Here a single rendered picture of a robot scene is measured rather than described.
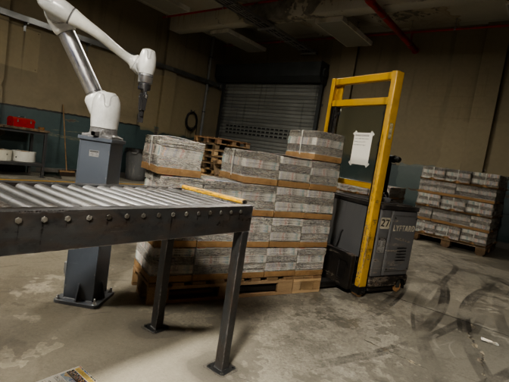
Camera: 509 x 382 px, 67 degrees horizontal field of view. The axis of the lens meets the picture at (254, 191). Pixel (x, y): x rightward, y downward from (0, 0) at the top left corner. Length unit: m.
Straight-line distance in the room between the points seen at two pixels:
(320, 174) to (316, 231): 0.46
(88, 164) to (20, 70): 6.68
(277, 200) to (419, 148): 6.38
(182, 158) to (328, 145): 1.20
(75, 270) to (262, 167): 1.36
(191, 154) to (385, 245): 1.92
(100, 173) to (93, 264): 0.54
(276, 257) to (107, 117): 1.54
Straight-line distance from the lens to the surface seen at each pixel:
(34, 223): 1.20
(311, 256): 3.18
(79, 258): 2.55
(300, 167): 2.93
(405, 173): 8.98
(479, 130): 8.69
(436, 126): 8.94
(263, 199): 2.78
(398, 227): 3.61
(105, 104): 2.44
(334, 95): 3.85
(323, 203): 3.12
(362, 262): 3.32
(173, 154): 2.43
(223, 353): 1.99
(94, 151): 2.42
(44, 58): 9.22
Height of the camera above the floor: 1.04
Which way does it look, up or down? 5 degrees down
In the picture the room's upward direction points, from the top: 9 degrees clockwise
